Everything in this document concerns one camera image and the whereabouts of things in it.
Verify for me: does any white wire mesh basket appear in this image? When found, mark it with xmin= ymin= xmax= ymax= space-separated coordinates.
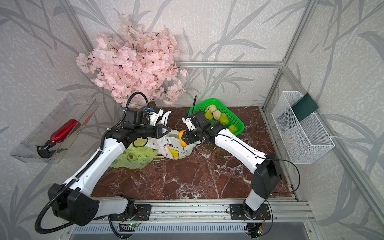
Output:
xmin=272 ymin=91 xmax=335 ymax=165

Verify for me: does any green pear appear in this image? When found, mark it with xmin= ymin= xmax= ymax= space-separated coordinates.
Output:
xmin=205 ymin=110 xmax=214 ymax=121
xmin=228 ymin=125 xmax=238 ymax=134

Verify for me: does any green plastic basket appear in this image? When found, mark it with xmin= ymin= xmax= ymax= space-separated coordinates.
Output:
xmin=189 ymin=99 xmax=245 ymax=136

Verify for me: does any white printed plastic bag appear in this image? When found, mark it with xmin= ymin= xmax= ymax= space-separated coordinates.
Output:
xmin=146 ymin=130 xmax=201 ymax=160

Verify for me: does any green pear right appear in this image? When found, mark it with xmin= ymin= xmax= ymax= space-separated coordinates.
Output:
xmin=228 ymin=125 xmax=238 ymax=134

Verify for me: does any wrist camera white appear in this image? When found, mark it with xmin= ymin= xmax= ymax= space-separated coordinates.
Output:
xmin=182 ymin=117 xmax=196 ymax=132
xmin=148 ymin=108 xmax=164 ymax=126

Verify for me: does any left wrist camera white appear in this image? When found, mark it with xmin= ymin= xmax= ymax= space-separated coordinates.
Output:
xmin=148 ymin=108 xmax=164 ymax=126

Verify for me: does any pink cherry blossom bouquet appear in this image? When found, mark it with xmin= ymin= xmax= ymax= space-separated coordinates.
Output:
xmin=76 ymin=15 xmax=188 ymax=106

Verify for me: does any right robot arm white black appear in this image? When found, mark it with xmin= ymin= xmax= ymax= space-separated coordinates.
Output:
xmin=179 ymin=111 xmax=282 ymax=219

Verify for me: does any orange yellow pear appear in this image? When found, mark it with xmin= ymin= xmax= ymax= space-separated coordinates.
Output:
xmin=179 ymin=131 xmax=188 ymax=148

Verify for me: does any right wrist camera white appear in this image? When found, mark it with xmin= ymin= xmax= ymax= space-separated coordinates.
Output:
xmin=182 ymin=117 xmax=196 ymax=132

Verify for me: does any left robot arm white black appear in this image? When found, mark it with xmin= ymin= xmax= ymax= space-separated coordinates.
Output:
xmin=35 ymin=109 xmax=171 ymax=234

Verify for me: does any red spray bottle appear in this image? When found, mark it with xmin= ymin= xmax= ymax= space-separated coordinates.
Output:
xmin=37 ymin=119 xmax=81 ymax=159

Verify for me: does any green avocado plastic bag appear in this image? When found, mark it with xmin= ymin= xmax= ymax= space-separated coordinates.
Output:
xmin=110 ymin=145 xmax=165 ymax=170

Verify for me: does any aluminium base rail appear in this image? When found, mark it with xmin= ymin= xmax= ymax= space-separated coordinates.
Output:
xmin=135 ymin=198 xmax=315 ymax=224

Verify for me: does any dark green card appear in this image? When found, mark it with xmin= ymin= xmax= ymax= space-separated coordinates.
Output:
xmin=292 ymin=93 xmax=319 ymax=122

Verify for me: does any clear wall tray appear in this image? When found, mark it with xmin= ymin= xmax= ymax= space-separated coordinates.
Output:
xmin=10 ymin=94 xmax=99 ymax=164

